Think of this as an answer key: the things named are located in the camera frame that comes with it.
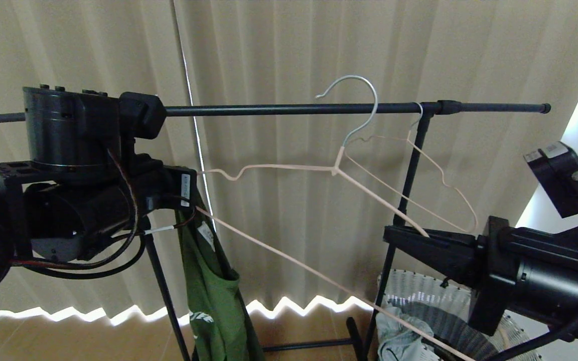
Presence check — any white laundry basket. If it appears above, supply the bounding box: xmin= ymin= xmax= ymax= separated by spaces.
xmin=375 ymin=269 xmax=543 ymax=361

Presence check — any pink clothes hanger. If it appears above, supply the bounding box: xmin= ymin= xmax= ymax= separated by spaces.
xmin=196 ymin=75 xmax=476 ymax=361
xmin=344 ymin=103 xmax=479 ymax=234

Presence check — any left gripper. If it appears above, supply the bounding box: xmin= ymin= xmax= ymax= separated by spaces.
xmin=23 ymin=155 xmax=198 ymax=262

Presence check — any black clothes rack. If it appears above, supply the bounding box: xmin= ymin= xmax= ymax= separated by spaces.
xmin=0 ymin=100 xmax=551 ymax=361

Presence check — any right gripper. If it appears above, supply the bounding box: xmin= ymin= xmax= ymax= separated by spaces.
xmin=467 ymin=216 xmax=578 ymax=336

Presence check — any pale grey garment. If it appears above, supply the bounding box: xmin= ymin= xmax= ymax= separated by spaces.
xmin=377 ymin=305 xmax=438 ymax=361

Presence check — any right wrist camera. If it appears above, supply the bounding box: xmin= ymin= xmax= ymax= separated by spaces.
xmin=523 ymin=142 xmax=578 ymax=220

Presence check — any green long-sleeved shirt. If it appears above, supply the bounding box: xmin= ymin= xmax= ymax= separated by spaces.
xmin=176 ymin=188 xmax=264 ymax=361

